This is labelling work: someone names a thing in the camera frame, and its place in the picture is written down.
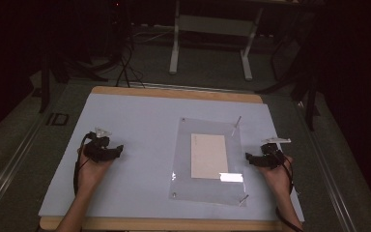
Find light blue table mat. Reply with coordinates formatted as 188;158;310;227
38;93;305;222

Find metal floor rail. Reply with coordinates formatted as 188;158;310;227
127;81;256;95
294;101;359;232
0;105;51;220

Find black floor bracket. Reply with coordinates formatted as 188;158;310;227
45;112;71;127

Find metal frame stand pin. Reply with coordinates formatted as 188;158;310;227
238;193;250;208
231;115;243;137

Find white metal desk frame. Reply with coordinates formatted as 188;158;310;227
168;0;265;82

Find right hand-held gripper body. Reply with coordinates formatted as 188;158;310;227
259;137;292;170

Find clear acrylic photo frame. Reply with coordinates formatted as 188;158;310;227
168;116;248;207

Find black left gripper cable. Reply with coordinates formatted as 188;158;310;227
72;131;94;196

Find printed photo card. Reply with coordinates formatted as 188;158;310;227
190;132;230;181

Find person's left hand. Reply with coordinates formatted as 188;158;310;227
76;148;115;191

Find black floor cables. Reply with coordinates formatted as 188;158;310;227
115;32;147;89

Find person's right hand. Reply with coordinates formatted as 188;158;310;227
257;156;295;195

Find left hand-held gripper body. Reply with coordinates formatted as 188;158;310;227
82;127;117;163

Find black metal stand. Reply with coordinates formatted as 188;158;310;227
255;13;322;131
38;47;109;114

